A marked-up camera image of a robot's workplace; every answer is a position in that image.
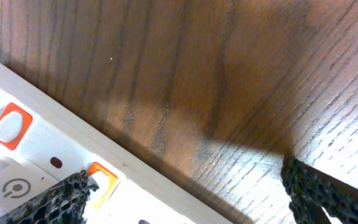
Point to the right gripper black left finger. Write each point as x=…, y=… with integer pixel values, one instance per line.
x=64, y=202

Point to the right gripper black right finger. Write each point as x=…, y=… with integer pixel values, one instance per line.
x=316, y=196

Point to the white power strip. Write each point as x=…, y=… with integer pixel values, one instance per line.
x=42, y=143

